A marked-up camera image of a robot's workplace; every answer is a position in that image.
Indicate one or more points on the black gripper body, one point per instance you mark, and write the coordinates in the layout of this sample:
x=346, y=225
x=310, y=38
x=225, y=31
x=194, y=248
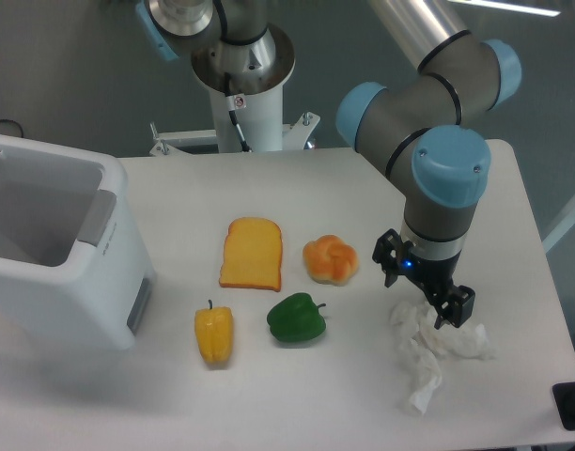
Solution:
x=430, y=266

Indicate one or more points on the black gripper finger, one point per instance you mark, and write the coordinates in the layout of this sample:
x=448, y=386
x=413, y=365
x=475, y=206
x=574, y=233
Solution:
x=386, y=254
x=454, y=307

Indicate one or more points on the white trash can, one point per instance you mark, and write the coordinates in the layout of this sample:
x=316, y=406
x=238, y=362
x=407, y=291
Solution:
x=73, y=265

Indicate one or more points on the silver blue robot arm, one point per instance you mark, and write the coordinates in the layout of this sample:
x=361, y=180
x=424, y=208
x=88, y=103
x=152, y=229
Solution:
x=416, y=137

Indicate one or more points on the crumpled white tissue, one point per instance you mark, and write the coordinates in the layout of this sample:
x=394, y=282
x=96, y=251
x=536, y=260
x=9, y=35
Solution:
x=422, y=347

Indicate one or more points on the knotted bread roll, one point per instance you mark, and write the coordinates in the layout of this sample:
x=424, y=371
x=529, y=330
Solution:
x=329, y=260

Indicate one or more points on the green bell pepper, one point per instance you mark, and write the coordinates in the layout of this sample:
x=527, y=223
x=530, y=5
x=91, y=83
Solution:
x=296, y=319

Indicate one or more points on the toast bread slice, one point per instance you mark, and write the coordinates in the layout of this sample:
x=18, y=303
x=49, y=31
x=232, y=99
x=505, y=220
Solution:
x=253, y=254

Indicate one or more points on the black device at edge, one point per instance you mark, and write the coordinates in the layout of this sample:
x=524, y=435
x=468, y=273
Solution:
x=564, y=396

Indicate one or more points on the yellow bell pepper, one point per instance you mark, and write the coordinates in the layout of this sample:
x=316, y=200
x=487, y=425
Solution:
x=214, y=333

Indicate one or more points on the white metal frame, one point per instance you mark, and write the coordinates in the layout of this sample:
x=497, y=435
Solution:
x=560, y=225

